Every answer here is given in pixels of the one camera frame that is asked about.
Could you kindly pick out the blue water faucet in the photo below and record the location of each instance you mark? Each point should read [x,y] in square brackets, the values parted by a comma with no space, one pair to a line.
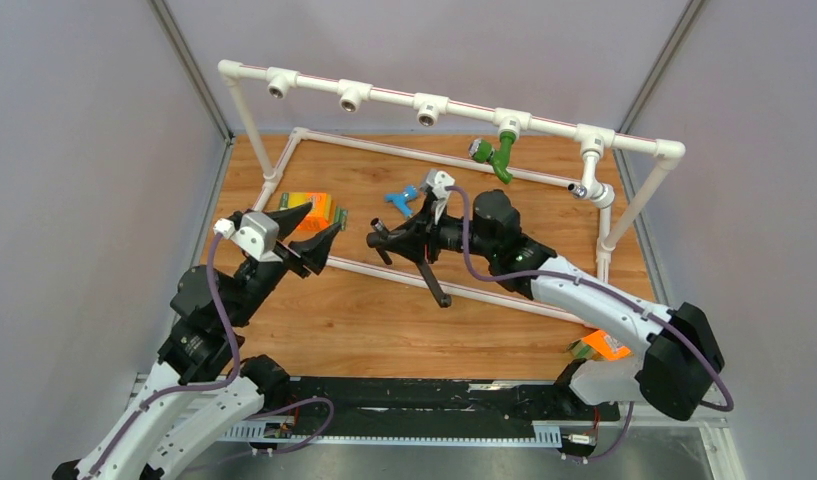
[401,200]

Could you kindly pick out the orange box near right arm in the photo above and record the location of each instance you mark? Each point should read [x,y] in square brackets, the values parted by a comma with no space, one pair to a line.
[598,346]

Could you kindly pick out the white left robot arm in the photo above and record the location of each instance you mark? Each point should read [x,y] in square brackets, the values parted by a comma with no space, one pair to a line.
[199,386]

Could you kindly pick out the aluminium frame rail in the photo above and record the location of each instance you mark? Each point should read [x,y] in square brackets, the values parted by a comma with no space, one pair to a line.
[272,434]

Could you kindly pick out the orange green carton box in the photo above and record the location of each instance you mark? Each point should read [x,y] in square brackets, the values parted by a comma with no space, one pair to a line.
[324,212]

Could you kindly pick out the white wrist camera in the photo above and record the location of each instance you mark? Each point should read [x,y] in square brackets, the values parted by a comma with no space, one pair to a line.
[435,185]
[254,232]

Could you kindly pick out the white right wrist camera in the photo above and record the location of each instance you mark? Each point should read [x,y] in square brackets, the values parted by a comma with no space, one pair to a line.
[435,185]

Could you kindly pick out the black long-handle water faucet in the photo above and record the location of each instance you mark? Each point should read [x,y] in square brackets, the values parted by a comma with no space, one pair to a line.
[442,299]

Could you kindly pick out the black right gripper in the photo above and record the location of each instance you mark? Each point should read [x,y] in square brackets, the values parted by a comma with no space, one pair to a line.
[431,248]

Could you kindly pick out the white water faucet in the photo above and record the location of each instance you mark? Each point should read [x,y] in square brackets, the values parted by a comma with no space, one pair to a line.
[601,195]

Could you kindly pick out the green water faucet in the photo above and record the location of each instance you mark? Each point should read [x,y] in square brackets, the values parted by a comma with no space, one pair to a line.
[498,158]

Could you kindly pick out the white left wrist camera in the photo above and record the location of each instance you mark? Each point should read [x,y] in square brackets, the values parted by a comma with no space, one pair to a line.
[254,232]

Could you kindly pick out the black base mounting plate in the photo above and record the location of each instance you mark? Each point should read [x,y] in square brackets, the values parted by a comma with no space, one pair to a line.
[430,408]

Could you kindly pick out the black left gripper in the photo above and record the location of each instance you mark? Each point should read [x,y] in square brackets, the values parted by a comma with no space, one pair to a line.
[314,250]

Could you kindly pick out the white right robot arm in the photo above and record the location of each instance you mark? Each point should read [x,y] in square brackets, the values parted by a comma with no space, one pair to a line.
[676,362]

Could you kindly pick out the white PVC pipe frame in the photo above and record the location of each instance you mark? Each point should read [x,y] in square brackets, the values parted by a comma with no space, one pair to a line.
[429,108]

